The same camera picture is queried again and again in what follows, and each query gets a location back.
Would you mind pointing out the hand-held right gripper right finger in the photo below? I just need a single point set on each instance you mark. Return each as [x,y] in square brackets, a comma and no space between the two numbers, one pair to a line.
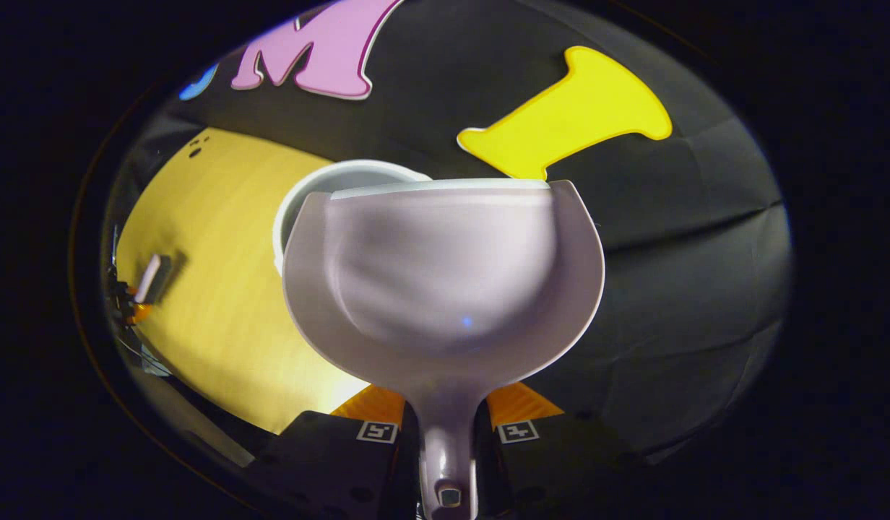
[560,462]

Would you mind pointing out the lavender small broom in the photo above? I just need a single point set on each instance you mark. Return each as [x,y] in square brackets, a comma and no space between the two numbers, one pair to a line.
[147,278]

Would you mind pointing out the black backdrop cloth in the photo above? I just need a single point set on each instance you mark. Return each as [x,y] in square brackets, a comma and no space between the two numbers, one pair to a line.
[669,274]

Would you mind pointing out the white ribbed garbage bin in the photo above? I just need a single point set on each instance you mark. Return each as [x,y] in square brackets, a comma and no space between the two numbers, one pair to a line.
[308,188]

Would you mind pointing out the lavender plastic dustpan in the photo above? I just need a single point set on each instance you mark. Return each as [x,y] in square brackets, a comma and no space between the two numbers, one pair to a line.
[445,289]

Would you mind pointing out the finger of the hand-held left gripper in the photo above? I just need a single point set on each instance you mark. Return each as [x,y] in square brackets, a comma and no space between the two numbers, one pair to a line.
[139,312]

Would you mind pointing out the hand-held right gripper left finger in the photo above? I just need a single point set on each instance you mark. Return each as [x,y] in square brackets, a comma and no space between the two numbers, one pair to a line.
[329,455]

